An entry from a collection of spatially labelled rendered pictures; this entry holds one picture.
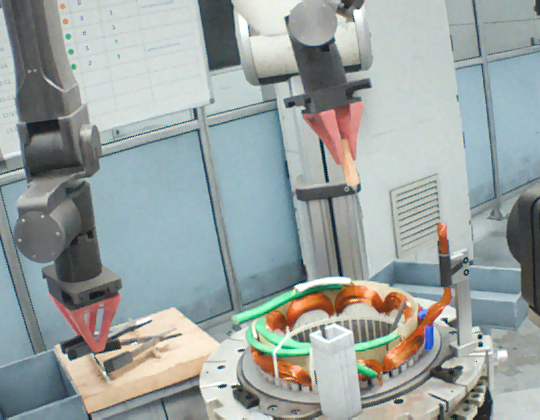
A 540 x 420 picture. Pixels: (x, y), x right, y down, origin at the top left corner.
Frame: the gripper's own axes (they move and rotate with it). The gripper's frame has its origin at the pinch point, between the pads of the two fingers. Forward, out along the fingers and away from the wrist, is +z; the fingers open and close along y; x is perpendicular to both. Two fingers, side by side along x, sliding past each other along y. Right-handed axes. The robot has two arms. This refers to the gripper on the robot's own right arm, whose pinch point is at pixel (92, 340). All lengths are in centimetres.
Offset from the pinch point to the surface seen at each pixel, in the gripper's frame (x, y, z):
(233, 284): 148, -178, 97
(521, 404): 62, 24, 29
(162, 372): 7.1, 3.8, 5.7
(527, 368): 189, -40, 108
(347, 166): 33.7, 10.4, -16.2
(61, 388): -0.7, -15.0, 14.2
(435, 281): 51, 12, 5
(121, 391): 1.4, 2.7, 6.8
